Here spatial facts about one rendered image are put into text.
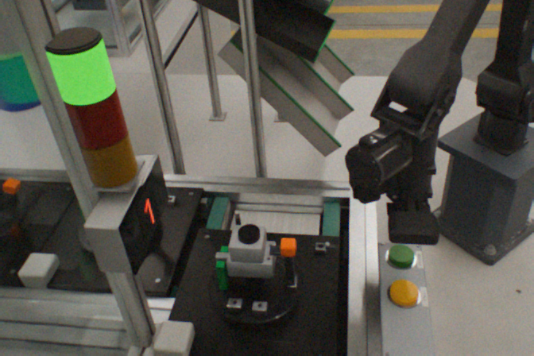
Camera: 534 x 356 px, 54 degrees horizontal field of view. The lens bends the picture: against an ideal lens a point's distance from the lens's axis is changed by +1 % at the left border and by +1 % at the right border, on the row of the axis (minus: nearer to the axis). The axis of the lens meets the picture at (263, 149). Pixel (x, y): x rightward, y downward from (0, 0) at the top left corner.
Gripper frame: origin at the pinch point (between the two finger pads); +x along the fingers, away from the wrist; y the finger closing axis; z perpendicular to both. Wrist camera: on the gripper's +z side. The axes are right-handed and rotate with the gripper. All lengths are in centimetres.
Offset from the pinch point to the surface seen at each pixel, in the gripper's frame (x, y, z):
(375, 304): 8.8, 9.1, 4.1
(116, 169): -23.6, 19.4, 31.6
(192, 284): 7.7, 8.6, 31.5
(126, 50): 16, -87, 79
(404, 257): 7.7, 1.0, -0.4
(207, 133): 19, -46, 43
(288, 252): -2.0, 9.9, 16.2
